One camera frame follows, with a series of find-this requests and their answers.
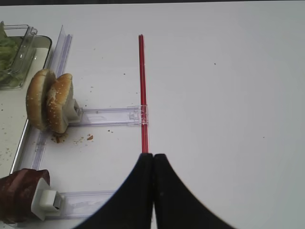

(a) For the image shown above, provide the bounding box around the white pusher block upper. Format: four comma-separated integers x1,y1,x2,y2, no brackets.
63,98,82,123

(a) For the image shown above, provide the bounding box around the clear plastic rail lower right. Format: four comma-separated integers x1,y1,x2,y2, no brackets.
46,190,115,220

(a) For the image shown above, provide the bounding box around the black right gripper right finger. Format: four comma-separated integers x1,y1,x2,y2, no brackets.
154,154,232,229

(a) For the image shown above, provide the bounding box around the clear plastic rail upper right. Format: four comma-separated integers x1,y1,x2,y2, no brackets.
69,105,148,127

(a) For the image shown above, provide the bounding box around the clear plastic container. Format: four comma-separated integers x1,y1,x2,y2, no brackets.
0,24,37,89

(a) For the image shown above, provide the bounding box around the white pusher block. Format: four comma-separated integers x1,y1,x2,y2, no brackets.
63,98,82,123
31,178,65,221

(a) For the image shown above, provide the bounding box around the red straw right side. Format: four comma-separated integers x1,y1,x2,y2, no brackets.
138,34,149,153

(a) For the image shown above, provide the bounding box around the green lettuce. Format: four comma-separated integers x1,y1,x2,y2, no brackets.
0,21,19,82

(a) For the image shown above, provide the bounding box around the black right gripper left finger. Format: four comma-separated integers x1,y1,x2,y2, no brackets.
76,153,153,229

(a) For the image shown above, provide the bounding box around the sesame bun larger piece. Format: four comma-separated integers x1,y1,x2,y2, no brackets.
26,69,56,131

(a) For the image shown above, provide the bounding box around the sesame bun smaller piece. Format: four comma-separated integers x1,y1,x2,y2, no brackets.
46,73,73,134

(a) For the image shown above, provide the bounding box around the clear plastic rail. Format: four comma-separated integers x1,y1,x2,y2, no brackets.
69,105,148,127
46,190,115,220

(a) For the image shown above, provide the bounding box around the metal tray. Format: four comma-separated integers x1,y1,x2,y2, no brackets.
0,35,52,177

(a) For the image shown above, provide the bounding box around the white pusher block lower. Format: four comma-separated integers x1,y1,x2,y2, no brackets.
31,178,65,221

